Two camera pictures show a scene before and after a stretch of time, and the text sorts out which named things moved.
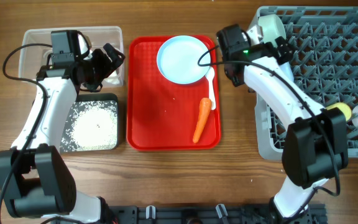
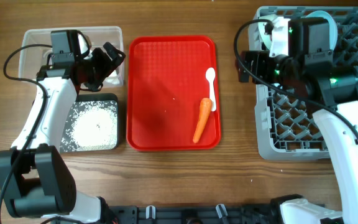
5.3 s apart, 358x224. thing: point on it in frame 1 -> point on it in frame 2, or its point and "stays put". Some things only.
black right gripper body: (283, 55) -> (277, 70)
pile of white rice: (90, 125) stays put
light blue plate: (178, 60) -> (334, 35)
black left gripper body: (97, 67) stays put
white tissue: (114, 78) stays put
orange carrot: (205, 107) stays put
